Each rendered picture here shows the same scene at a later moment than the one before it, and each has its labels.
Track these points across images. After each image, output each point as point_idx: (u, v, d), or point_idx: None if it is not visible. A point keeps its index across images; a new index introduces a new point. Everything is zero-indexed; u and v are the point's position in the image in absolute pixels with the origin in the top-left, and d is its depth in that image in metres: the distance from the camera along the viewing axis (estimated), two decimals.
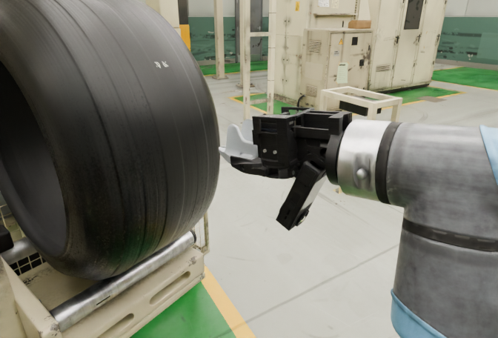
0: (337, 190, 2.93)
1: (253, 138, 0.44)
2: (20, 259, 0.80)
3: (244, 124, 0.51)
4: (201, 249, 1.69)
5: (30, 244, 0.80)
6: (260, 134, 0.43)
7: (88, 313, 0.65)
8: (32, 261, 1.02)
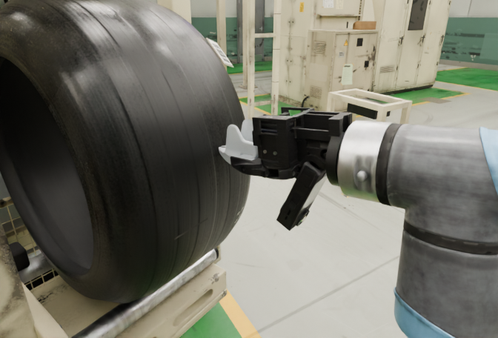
0: (345, 194, 2.89)
1: (253, 138, 0.44)
2: None
3: (244, 124, 0.51)
4: None
5: None
6: (260, 135, 0.43)
7: (99, 318, 0.62)
8: (44, 275, 0.99)
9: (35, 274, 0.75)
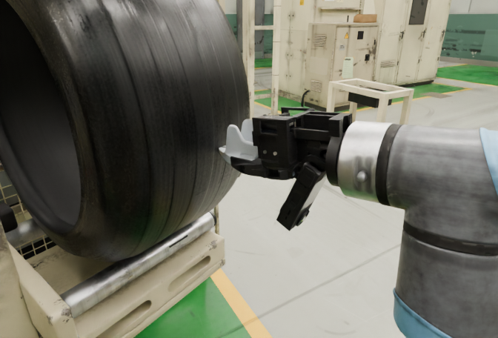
0: None
1: (253, 139, 0.44)
2: None
3: (244, 124, 0.51)
4: None
5: (38, 236, 0.74)
6: (260, 136, 0.43)
7: None
8: (36, 248, 0.95)
9: None
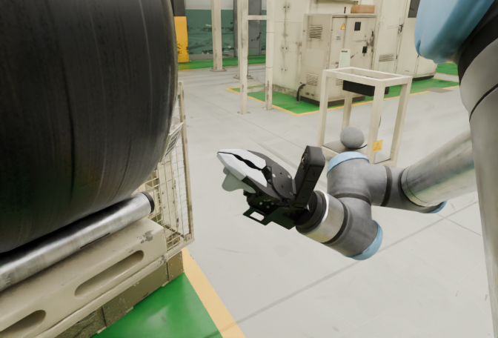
0: None
1: None
2: None
3: (224, 184, 0.55)
4: (184, 237, 1.44)
5: None
6: None
7: None
8: None
9: None
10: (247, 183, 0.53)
